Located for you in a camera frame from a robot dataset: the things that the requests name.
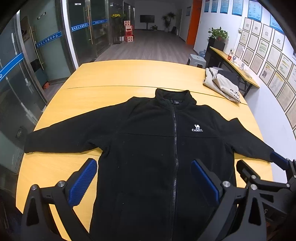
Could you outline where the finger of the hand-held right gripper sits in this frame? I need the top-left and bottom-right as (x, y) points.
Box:
(236, 159), (290, 193)
(269, 151), (296, 179)

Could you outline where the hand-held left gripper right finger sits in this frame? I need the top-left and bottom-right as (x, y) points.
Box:
(190, 159), (267, 241)

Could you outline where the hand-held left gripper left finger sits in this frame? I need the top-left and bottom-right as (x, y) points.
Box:
(20, 158), (97, 241)

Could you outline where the black fleece jacket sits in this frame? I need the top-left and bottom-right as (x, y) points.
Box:
(24, 88), (275, 241)

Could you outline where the beige and grey jacket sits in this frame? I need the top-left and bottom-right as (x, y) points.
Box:
(203, 67), (242, 103)

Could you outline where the glass partition with blue stripe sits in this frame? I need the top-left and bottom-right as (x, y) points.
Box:
(0, 14), (47, 176)

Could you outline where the narrow wooden side table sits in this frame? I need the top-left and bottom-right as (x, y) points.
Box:
(209, 46), (260, 98)

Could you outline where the grey plastic stool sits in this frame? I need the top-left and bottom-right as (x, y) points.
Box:
(187, 54), (207, 69)

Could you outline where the black plant cabinet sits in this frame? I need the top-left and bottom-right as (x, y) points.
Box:
(205, 37), (226, 69)

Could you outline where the green potted plant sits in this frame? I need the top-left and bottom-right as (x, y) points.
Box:
(208, 27), (229, 42)

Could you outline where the tall potted palm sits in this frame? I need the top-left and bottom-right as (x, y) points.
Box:
(161, 12), (176, 32)

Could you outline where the sunflower bouquet stand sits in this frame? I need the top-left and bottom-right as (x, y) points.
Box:
(111, 13), (122, 44)

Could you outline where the black television on stand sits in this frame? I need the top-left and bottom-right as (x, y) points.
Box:
(140, 15), (155, 30)

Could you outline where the wall of framed certificates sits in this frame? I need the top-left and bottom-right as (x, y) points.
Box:
(235, 17), (296, 130)

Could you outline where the glass door with handle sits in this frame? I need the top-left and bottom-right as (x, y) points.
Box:
(67, 0), (110, 62)
(20, 5), (78, 93)

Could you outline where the row of blue wall posters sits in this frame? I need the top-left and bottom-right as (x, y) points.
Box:
(203, 0), (286, 35)

